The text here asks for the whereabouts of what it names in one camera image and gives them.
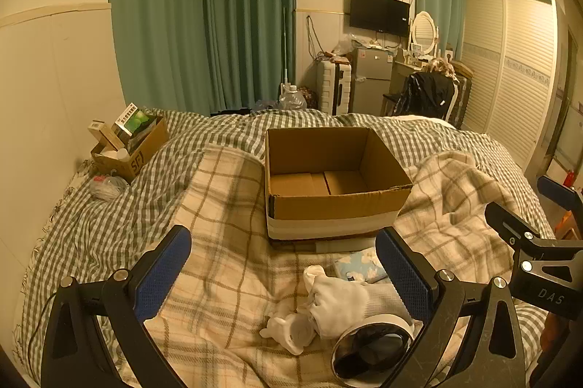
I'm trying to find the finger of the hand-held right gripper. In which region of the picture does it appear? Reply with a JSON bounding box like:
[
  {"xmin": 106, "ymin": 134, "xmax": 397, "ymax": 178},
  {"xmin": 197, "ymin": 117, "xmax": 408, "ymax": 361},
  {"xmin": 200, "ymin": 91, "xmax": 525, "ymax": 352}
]
[
  {"xmin": 485, "ymin": 202, "xmax": 554, "ymax": 252},
  {"xmin": 537, "ymin": 176, "xmax": 583, "ymax": 229}
]

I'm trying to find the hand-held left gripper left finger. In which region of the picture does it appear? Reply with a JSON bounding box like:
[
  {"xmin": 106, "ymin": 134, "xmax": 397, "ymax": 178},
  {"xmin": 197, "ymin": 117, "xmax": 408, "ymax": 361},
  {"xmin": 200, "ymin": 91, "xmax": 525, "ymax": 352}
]
[{"xmin": 41, "ymin": 225, "xmax": 192, "ymax": 388}]

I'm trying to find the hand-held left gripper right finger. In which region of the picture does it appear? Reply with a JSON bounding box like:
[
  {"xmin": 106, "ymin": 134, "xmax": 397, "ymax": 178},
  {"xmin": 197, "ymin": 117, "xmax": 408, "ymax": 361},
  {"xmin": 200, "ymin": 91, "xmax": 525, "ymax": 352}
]
[{"xmin": 376, "ymin": 228, "xmax": 531, "ymax": 388}]

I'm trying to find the blue tissue pack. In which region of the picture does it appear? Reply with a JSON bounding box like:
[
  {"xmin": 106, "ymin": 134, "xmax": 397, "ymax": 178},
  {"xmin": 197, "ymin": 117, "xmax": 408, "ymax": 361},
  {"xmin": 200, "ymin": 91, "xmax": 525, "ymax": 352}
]
[{"xmin": 332, "ymin": 249, "xmax": 389, "ymax": 284}]

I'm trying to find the white glove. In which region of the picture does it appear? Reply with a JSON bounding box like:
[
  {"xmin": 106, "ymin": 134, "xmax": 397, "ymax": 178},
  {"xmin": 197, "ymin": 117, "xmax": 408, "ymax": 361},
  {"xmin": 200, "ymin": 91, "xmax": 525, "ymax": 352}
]
[{"xmin": 304, "ymin": 265, "xmax": 413, "ymax": 340}]

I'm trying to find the white and black headset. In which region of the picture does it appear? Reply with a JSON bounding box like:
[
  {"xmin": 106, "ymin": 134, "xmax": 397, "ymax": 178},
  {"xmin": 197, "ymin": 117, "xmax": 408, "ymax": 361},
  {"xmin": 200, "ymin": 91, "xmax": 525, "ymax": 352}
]
[{"xmin": 332, "ymin": 314, "xmax": 417, "ymax": 380}]

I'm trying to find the large cardboard box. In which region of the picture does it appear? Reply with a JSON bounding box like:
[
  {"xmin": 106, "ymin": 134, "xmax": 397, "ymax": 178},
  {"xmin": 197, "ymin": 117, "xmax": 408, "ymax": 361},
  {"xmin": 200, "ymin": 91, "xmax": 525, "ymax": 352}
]
[{"xmin": 265, "ymin": 126, "xmax": 413, "ymax": 241}]

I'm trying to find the beige plaid blanket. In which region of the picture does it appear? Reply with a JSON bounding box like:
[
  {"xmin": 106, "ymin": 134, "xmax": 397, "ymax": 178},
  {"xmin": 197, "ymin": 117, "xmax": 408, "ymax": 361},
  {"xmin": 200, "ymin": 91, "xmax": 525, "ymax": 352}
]
[{"xmin": 114, "ymin": 144, "xmax": 538, "ymax": 388}]

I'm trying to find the clear plastic bag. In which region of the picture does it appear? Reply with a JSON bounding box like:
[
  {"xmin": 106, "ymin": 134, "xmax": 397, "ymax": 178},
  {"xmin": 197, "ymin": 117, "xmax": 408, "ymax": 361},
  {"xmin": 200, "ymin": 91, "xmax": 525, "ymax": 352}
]
[{"xmin": 89, "ymin": 174, "xmax": 129, "ymax": 202}]

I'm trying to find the small printed cardboard box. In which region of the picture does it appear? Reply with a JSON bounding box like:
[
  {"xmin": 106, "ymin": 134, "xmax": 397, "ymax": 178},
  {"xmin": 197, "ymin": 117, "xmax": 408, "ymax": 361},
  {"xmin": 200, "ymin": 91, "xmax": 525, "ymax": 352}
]
[{"xmin": 91, "ymin": 115, "xmax": 169, "ymax": 183}]

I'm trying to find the brown suitcase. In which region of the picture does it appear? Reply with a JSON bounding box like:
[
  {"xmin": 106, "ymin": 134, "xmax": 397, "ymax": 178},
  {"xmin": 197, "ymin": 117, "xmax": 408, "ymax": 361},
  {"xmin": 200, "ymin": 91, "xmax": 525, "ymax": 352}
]
[{"xmin": 449, "ymin": 62, "xmax": 474, "ymax": 128}]

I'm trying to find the white louvred wardrobe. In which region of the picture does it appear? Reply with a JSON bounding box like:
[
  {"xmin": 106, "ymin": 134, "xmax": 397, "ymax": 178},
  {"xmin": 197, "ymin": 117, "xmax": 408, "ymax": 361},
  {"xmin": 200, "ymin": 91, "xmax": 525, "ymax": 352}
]
[{"xmin": 460, "ymin": 0, "xmax": 559, "ymax": 171}]

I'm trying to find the chair with black jacket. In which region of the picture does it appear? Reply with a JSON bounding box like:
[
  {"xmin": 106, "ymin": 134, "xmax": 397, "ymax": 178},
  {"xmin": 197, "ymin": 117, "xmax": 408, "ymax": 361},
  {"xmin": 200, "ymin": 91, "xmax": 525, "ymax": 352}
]
[{"xmin": 383, "ymin": 71, "xmax": 457, "ymax": 121}]

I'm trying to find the small white upright carton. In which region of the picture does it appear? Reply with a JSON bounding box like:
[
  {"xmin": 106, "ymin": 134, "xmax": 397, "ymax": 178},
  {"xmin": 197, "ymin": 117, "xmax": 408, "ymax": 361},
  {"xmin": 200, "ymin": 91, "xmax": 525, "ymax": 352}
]
[{"xmin": 89, "ymin": 121, "xmax": 120, "ymax": 150}]

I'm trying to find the green product box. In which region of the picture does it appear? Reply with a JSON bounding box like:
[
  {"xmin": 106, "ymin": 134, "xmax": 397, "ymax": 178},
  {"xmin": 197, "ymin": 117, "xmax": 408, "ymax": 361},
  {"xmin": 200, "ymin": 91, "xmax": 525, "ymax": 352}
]
[{"xmin": 111, "ymin": 102, "xmax": 154, "ymax": 139}]

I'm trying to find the grey mini fridge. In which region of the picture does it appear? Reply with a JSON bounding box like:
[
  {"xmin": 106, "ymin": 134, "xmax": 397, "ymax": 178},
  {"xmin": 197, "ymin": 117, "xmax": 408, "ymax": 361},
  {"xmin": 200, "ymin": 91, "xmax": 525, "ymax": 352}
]
[{"xmin": 352, "ymin": 47, "xmax": 394, "ymax": 115}]

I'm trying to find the white suitcase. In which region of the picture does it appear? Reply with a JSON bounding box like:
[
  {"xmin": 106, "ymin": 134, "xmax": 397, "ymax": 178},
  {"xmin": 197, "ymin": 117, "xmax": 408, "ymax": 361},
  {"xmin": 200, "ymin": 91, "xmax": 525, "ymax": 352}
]
[{"xmin": 317, "ymin": 60, "xmax": 353, "ymax": 115}]

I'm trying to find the clear water jug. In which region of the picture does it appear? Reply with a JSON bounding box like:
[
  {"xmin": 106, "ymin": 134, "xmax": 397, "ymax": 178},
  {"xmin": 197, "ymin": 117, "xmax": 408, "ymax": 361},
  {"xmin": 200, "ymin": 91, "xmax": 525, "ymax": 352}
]
[{"xmin": 279, "ymin": 84, "xmax": 307, "ymax": 112}]

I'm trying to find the oval white mirror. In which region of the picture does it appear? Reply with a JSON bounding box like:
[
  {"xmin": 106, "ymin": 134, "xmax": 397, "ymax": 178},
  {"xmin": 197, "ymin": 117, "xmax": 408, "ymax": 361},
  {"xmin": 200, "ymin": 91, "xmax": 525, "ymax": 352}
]
[{"xmin": 411, "ymin": 11, "xmax": 439, "ymax": 52}]

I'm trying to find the white mop pole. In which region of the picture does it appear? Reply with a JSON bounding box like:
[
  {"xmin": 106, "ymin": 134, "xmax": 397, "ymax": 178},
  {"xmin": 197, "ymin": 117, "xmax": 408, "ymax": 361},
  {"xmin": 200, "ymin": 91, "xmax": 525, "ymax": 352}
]
[{"xmin": 281, "ymin": 5, "xmax": 290, "ymax": 86}]

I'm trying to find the wide green curtain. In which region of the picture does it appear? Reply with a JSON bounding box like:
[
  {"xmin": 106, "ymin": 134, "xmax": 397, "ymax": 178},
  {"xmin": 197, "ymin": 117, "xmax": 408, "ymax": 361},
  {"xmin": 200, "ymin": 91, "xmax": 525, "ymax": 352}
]
[{"xmin": 109, "ymin": 0, "xmax": 297, "ymax": 116}]

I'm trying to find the black wall television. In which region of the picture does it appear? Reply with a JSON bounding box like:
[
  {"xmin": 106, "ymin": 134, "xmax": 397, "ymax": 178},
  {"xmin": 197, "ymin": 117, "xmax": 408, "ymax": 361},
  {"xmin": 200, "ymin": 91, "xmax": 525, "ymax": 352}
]
[{"xmin": 350, "ymin": 0, "xmax": 411, "ymax": 37}]

